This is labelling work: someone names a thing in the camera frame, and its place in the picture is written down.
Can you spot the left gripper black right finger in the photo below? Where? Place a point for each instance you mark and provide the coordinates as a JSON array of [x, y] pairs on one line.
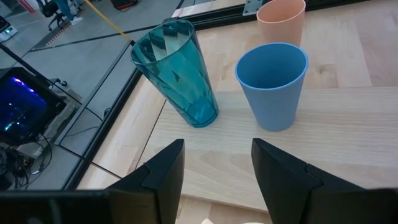
[[280, 186]]

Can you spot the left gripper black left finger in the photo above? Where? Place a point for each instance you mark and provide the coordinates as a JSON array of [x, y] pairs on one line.
[[161, 186]]

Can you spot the blue plastic cup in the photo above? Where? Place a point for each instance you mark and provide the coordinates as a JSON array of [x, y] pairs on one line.
[[273, 102]]

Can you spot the teal faceted plastic tumbler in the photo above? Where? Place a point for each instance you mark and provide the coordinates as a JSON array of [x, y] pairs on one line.
[[177, 77]]

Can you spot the peach plastic cup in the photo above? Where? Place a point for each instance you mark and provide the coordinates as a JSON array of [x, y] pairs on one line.
[[280, 28]]

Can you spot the black computer case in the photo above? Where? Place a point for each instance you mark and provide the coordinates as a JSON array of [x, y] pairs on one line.
[[25, 105]]

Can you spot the person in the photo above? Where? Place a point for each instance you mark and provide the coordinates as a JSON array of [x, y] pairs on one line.
[[66, 9]]

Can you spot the black office chair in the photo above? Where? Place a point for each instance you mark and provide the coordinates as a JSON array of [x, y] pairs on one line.
[[49, 11]]

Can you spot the white device with green light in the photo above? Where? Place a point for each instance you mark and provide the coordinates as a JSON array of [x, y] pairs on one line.
[[7, 31]]

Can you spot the black aluminium table frame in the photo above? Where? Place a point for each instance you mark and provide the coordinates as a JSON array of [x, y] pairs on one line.
[[104, 130]]

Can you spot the silver metal bracket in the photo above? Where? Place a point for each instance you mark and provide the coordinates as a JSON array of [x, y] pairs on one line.
[[253, 7]]

